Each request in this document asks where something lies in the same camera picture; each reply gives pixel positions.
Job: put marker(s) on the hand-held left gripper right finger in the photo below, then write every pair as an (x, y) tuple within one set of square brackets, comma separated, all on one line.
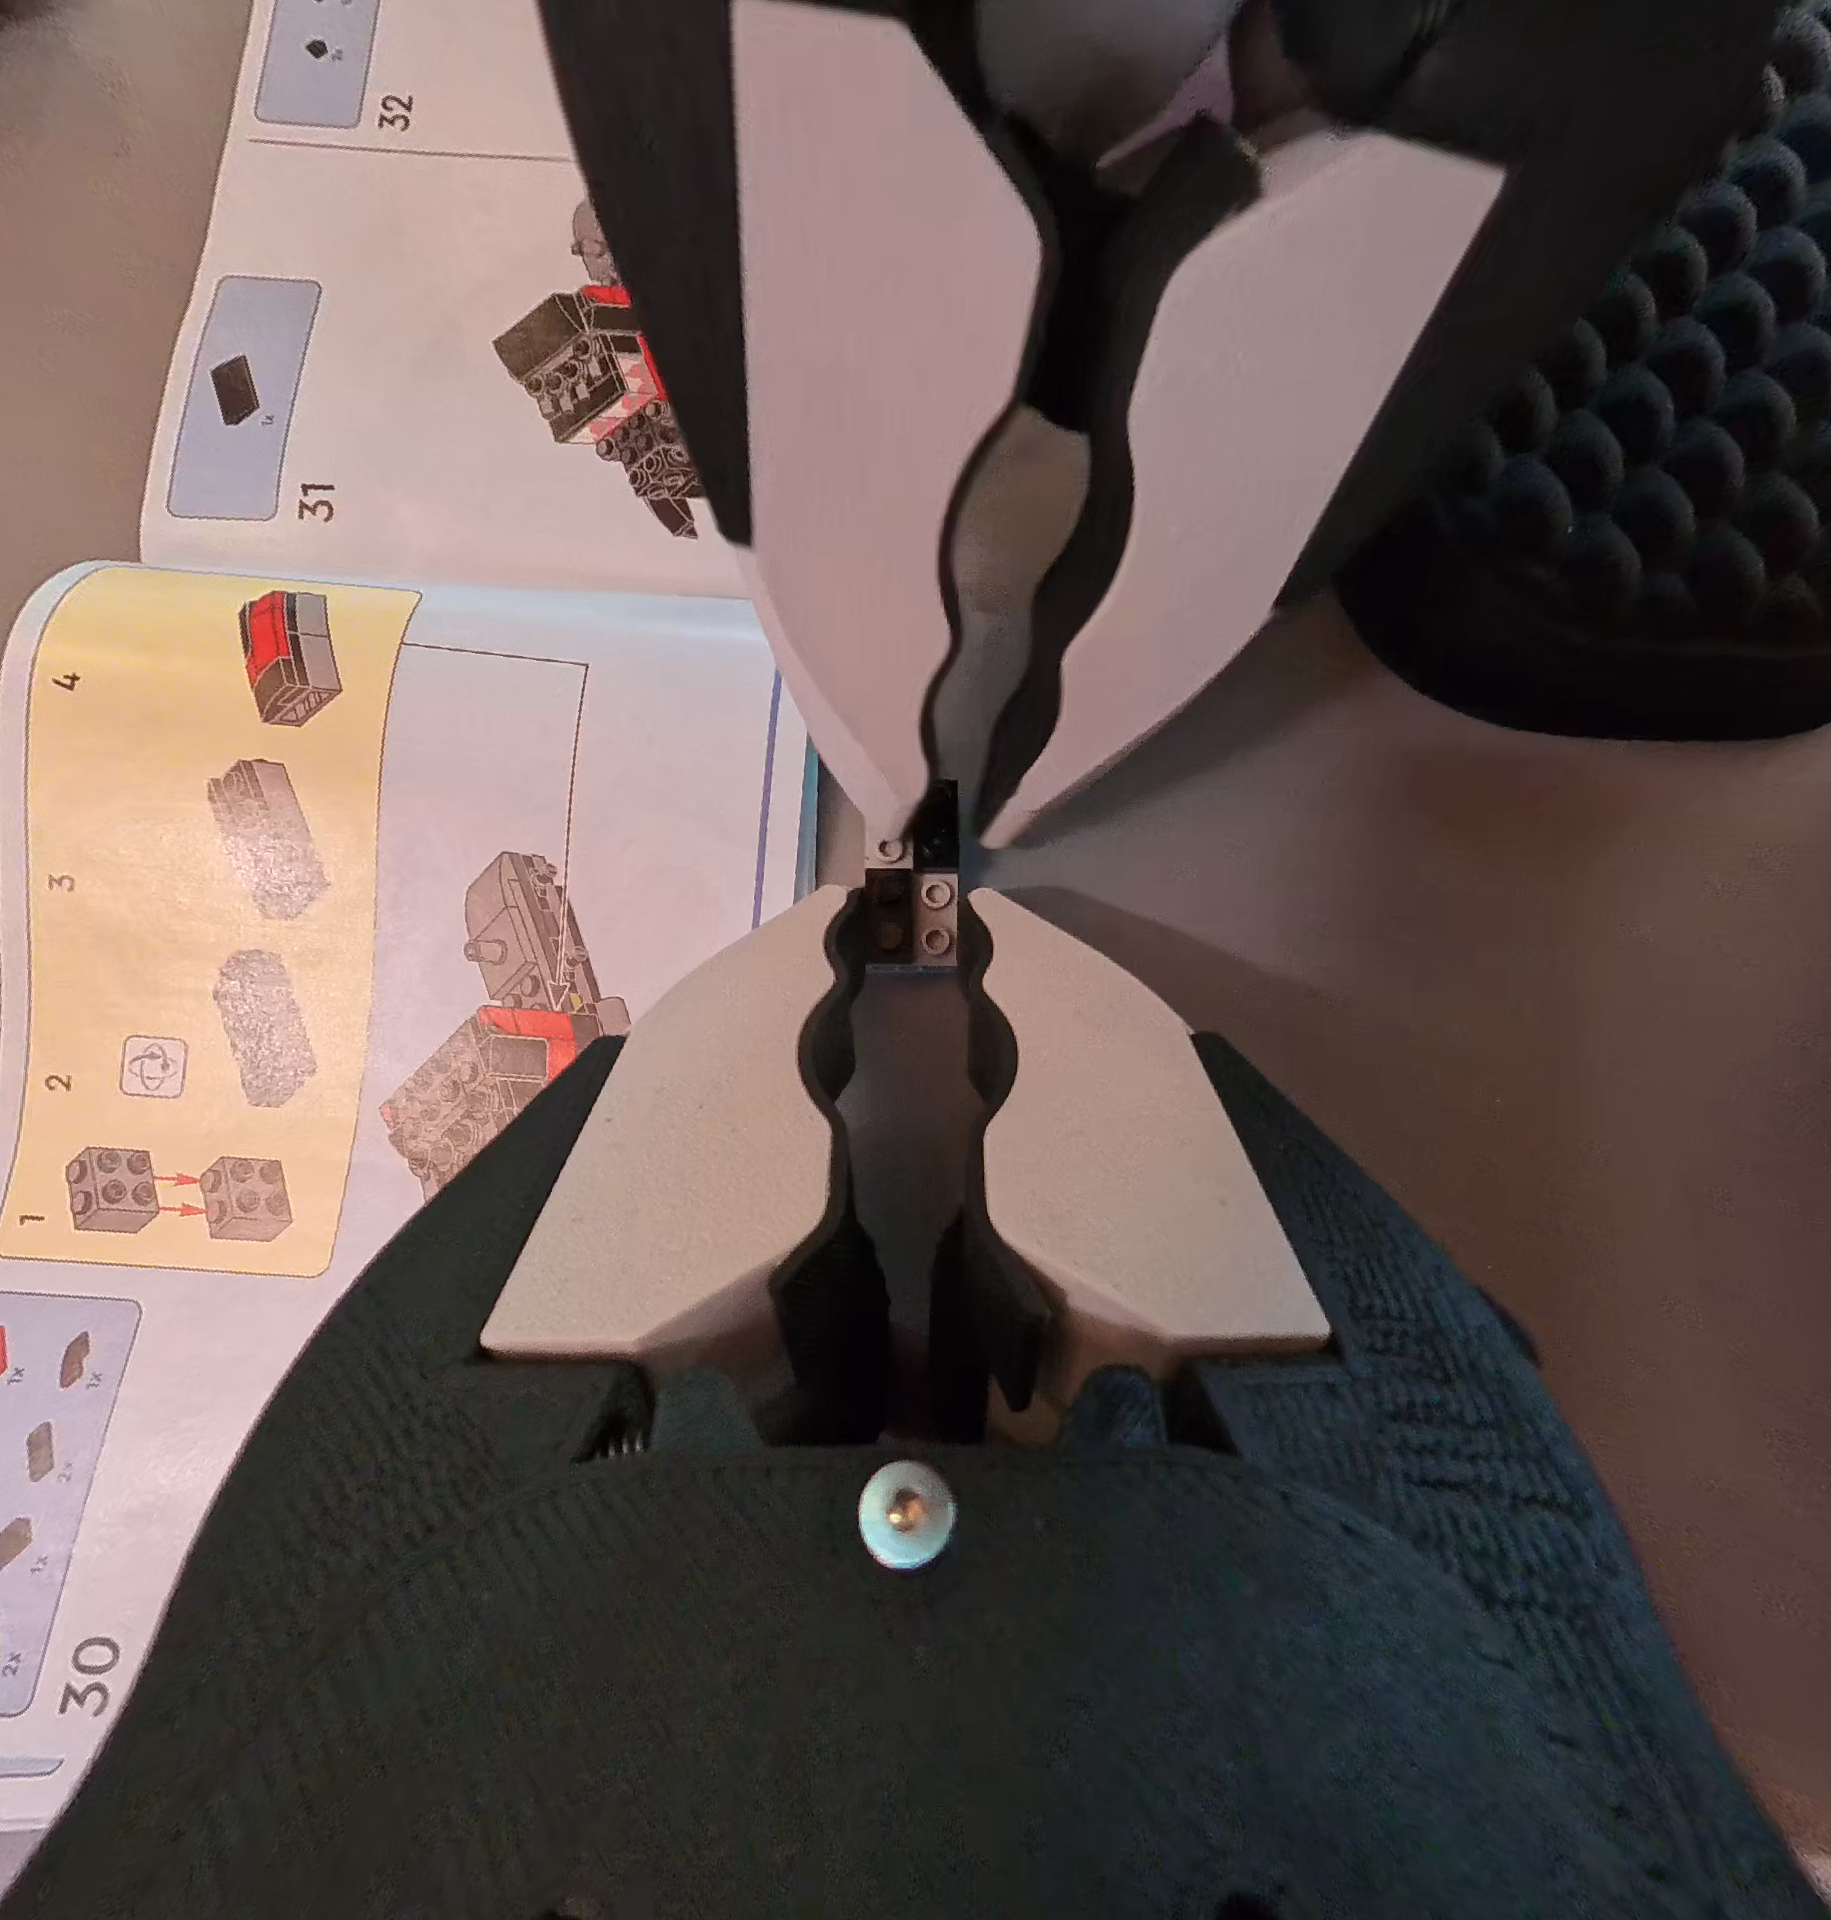
[(1157, 1170)]

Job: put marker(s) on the grey and black brick block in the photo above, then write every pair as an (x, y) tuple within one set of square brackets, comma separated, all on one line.
[(934, 916)]

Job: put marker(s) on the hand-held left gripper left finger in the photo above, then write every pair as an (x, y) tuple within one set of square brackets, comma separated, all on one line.
[(660, 1170)]

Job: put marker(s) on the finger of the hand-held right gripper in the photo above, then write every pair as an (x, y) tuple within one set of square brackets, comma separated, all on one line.
[(857, 376), (1276, 421)]

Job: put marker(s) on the building steps instruction booklet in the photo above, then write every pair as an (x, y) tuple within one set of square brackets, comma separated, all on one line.
[(450, 751)]

